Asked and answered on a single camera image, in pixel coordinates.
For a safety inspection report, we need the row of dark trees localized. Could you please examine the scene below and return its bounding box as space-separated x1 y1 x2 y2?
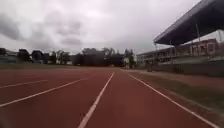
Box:
0 46 137 68

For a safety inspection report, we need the red running track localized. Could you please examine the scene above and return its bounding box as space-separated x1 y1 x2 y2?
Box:
0 67 224 128

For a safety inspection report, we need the long multi-storey building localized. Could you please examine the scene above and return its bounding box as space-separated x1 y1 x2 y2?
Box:
136 38 221 66

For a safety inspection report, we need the grass strip beside track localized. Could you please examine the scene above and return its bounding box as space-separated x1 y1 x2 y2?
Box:
122 68 224 114

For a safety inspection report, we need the grass infield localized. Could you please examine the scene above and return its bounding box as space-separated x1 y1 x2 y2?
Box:
0 62 84 70

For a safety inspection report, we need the grandstand with dark roof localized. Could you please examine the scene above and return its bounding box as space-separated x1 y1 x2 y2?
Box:
153 0 224 64

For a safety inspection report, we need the low grey wall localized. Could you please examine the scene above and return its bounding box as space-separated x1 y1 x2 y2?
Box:
146 59 224 78

